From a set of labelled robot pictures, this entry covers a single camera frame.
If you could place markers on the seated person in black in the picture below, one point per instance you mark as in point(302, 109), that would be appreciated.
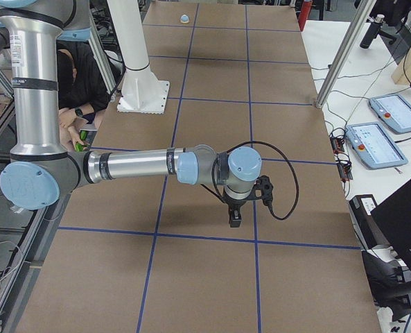
point(82, 94)

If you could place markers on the aluminium frame post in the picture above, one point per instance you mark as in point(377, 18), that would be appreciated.
point(344, 50)

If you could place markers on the light blue call bell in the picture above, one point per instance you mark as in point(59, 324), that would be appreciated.
point(184, 19)

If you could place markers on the white central pedestal column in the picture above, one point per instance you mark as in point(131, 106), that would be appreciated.
point(141, 91)

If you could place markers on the brown paper table cover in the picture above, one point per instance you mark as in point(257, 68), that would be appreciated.
point(153, 255)

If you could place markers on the teach pendant tablet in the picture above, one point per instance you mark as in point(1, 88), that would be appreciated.
point(394, 111)
point(375, 148)

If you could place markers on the red bottle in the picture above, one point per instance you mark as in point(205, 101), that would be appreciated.
point(306, 6)

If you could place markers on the black laptop computer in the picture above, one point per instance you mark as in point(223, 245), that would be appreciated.
point(393, 218)

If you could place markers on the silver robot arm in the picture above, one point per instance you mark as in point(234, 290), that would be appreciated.
point(41, 170)

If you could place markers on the small electronics board with wires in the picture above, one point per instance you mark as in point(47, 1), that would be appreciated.
point(337, 139)

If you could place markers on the black water bottle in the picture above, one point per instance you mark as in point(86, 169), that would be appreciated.
point(372, 31)

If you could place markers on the near teach pendant tablet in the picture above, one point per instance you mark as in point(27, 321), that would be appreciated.
point(375, 148)

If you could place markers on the far teach pendant tablet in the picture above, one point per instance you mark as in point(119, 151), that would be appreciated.
point(394, 111)

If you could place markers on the black box with white label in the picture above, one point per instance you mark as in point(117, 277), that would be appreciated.
point(366, 230)

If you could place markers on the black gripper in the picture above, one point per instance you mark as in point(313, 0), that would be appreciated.
point(235, 204)

